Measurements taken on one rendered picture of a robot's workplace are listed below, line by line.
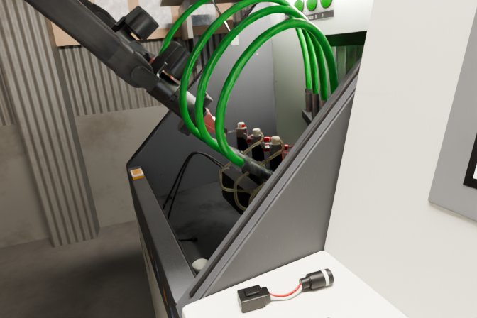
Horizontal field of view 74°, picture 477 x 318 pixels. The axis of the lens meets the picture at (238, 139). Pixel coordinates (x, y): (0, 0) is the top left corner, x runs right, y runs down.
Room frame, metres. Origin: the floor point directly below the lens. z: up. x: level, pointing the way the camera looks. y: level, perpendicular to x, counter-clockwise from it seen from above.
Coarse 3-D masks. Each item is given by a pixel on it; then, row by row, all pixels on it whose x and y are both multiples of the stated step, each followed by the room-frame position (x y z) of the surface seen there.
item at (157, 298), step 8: (136, 216) 0.93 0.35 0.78; (144, 248) 0.83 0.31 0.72; (144, 256) 0.92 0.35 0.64; (152, 272) 0.69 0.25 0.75; (152, 280) 0.76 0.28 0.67; (152, 288) 0.83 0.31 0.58; (152, 296) 0.92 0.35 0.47; (160, 296) 0.57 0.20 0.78; (160, 304) 0.61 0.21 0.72; (160, 312) 0.66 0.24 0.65
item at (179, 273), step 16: (128, 176) 0.91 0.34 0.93; (144, 176) 0.85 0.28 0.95; (144, 192) 0.73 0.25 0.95; (144, 208) 0.65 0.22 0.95; (160, 208) 0.65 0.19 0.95; (144, 224) 0.65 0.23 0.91; (160, 224) 0.57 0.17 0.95; (144, 240) 0.76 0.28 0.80; (160, 240) 0.52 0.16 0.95; (176, 240) 0.52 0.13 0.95; (160, 256) 0.47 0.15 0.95; (176, 256) 0.46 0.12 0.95; (160, 272) 0.48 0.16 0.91; (176, 272) 0.42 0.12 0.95; (192, 272) 0.42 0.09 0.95; (160, 288) 0.54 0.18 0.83; (176, 288) 0.39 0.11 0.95; (176, 304) 0.36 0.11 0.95
